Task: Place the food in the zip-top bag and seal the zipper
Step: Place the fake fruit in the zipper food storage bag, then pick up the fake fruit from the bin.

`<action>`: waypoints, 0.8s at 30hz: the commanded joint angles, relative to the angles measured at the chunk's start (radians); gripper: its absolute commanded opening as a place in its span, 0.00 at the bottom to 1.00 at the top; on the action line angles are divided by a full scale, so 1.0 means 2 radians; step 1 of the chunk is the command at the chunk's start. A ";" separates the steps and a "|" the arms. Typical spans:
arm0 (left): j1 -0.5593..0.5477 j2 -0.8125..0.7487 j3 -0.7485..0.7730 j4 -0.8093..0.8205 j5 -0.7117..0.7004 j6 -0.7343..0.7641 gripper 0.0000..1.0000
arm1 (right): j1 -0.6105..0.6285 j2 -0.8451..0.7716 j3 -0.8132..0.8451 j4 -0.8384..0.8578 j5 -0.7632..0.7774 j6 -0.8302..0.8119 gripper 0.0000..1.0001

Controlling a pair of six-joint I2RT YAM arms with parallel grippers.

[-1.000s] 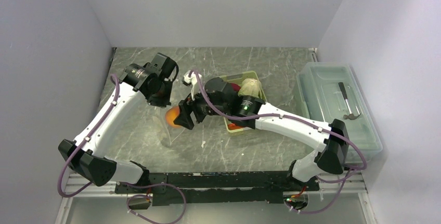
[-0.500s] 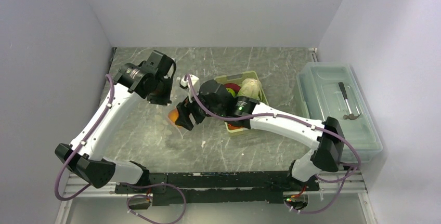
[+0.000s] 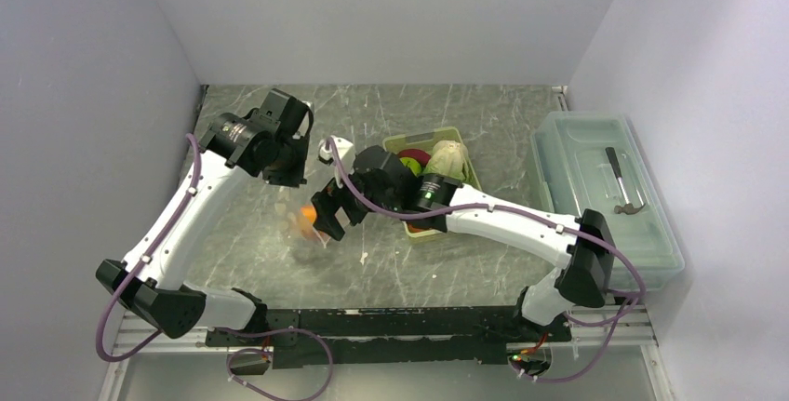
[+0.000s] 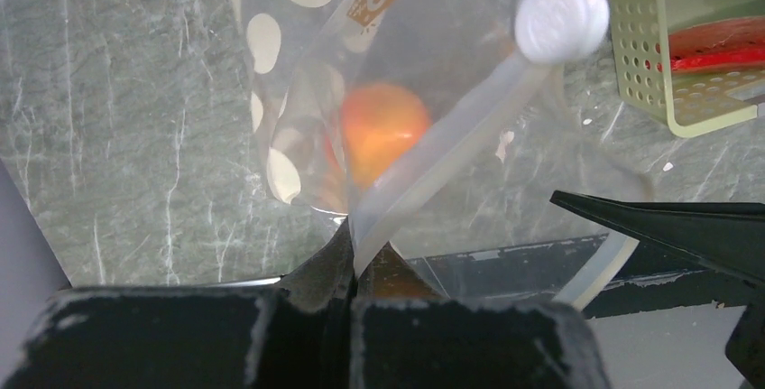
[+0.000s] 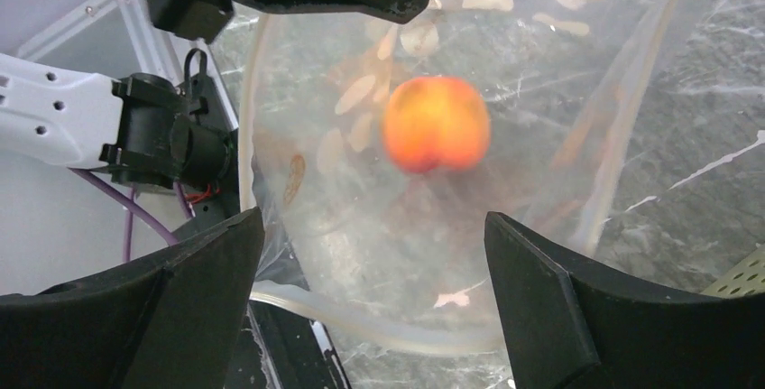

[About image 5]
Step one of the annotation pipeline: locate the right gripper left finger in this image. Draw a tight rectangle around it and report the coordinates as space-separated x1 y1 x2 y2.
1 208 264 388

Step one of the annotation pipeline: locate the green perforated plastic basket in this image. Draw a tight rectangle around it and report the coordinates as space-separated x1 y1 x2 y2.
701 245 764 299

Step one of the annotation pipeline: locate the clear polka dot zip bag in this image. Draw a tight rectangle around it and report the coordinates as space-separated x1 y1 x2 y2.
240 0 708 357

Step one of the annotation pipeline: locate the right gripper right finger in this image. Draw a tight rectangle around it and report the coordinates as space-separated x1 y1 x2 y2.
484 212 764 388

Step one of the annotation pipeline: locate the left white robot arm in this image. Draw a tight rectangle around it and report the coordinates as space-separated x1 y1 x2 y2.
1 0 429 189

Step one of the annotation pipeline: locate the orange peach toy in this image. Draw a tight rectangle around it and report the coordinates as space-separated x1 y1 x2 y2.
380 76 491 174

